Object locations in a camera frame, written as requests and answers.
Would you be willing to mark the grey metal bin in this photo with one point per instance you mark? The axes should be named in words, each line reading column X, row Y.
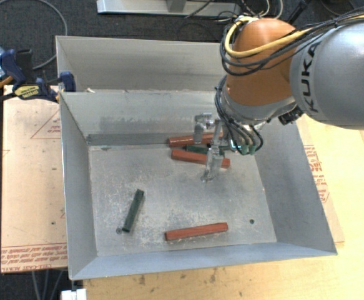
column 175, row 192

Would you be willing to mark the red-brown flat block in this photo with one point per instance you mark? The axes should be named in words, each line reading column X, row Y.
column 188, row 156
column 181, row 141
column 197, row 231

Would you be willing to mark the dark green flat block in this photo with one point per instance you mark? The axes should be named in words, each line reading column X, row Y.
column 200, row 149
column 134, row 211

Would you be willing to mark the brown cardboard board, red print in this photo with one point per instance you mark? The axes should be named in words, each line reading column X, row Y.
column 28, row 183

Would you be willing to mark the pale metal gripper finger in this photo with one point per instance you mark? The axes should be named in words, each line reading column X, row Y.
column 212, row 164
column 198, row 134

